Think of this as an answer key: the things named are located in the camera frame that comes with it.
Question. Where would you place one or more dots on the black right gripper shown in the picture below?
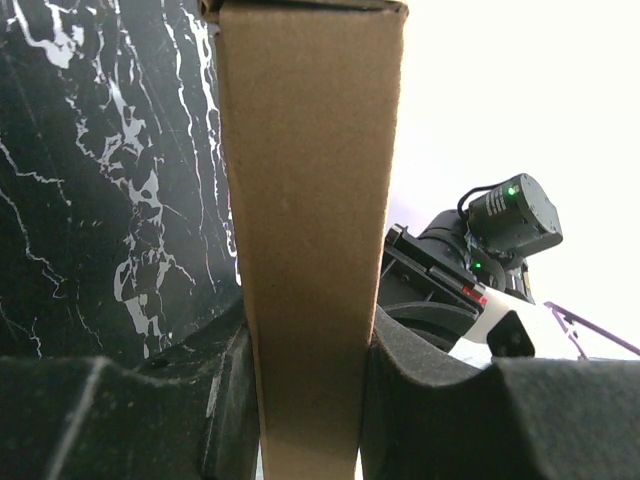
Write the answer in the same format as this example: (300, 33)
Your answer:
(426, 285)

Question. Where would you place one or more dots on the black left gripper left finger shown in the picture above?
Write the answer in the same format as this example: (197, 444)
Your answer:
(189, 412)

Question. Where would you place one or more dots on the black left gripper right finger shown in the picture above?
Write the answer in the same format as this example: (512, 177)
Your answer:
(428, 415)

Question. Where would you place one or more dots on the cardboard box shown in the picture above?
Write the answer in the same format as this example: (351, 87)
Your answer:
(309, 93)

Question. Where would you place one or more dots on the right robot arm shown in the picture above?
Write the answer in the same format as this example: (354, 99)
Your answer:
(501, 226)

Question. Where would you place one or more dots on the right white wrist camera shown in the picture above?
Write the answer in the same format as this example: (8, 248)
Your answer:
(512, 328)

